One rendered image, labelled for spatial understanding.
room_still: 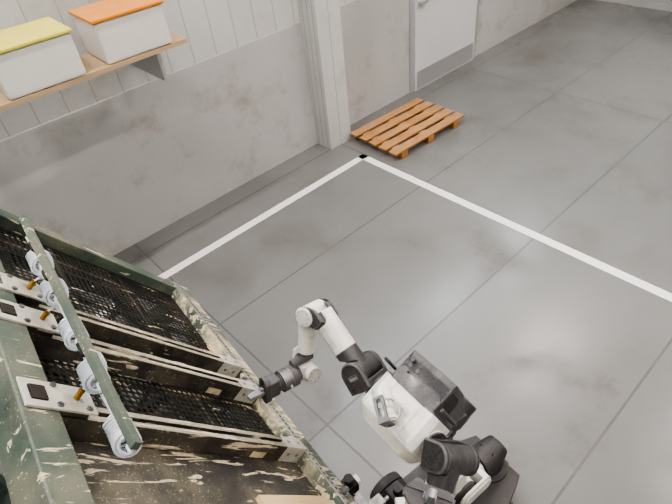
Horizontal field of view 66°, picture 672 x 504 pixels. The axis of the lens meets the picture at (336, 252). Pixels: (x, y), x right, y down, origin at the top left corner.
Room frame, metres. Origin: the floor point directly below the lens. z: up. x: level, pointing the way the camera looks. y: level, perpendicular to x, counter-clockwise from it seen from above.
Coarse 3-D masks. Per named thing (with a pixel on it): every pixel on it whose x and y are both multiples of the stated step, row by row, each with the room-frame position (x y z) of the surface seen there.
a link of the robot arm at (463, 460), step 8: (448, 448) 0.78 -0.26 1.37; (456, 448) 0.78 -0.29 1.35; (464, 448) 0.79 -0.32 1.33; (456, 456) 0.76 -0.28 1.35; (464, 456) 0.76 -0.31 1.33; (472, 456) 0.77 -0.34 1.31; (456, 464) 0.74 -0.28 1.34; (464, 464) 0.74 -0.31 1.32; (472, 464) 0.75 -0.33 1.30; (448, 472) 0.72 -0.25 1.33; (456, 472) 0.73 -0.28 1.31; (464, 472) 0.73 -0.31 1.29; (432, 480) 0.72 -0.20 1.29; (440, 480) 0.71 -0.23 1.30; (448, 480) 0.71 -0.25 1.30; (456, 480) 0.71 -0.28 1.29; (440, 488) 0.70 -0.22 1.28; (448, 488) 0.69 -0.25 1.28
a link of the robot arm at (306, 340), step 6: (318, 300) 1.38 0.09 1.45; (324, 300) 1.39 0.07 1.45; (306, 306) 1.33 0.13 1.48; (312, 306) 1.34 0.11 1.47; (318, 306) 1.35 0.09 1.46; (324, 306) 1.36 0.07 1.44; (318, 312) 1.32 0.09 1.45; (300, 330) 1.32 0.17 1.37; (306, 330) 1.31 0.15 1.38; (312, 330) 1.31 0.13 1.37; (300, 336) 1.31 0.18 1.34; (306, 336) 1.30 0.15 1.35; (312, 336) 1.31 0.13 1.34; (300, 342) 1.30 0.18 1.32; (306, 342) 1.29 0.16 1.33; (312, 342) 1.30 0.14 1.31; (306, 348) 1.28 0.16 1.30; (312, 348) 1.29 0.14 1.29
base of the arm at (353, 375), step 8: (344, 368) 1.13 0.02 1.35; (352, 368) 1.11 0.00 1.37; (360, 368) 1.11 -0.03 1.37; (384, 368) 1.15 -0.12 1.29; (344, 376) 1.11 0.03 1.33; (352, 376) 1.10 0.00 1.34; (360, 376) 1.09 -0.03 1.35; (376, 376) 1.10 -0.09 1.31; (352, 384) 1.08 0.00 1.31; (360, 384) 1.07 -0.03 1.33; (368, 384) 1.06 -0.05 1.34; (352, 392) 1.07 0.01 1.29; (360, 392) 1.06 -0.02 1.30
